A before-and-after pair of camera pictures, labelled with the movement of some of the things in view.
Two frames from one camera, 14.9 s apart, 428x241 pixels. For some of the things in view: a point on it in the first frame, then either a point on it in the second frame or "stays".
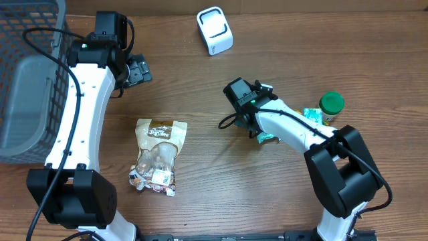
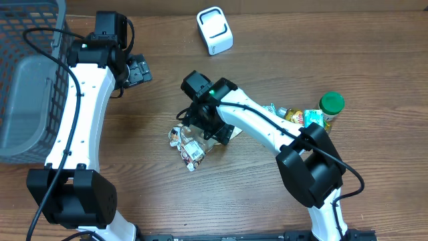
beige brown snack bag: [159, 141] to [192, 145]
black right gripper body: [240, 124] to [215, 126]
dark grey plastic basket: [34, 87] stays
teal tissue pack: [314, 114] stays
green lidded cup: [331, 103] stays
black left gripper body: [139, 72] stays
